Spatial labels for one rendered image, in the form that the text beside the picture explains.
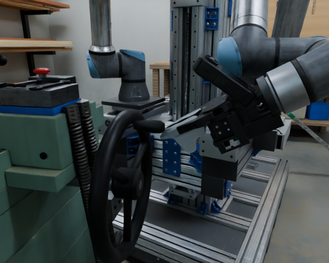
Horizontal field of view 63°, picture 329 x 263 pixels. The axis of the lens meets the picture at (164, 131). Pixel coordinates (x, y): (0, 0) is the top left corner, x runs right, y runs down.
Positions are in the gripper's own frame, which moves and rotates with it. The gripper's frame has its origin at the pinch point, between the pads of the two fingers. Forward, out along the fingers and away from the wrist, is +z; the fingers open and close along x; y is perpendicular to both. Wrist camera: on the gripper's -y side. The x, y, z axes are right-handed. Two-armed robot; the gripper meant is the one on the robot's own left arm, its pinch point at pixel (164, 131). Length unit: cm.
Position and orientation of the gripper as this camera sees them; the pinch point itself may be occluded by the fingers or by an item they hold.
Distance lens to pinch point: 51.3
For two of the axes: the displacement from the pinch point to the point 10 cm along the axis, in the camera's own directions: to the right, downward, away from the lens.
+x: 2.5, -3.6, 9.0
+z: -8.4, 3.9, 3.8
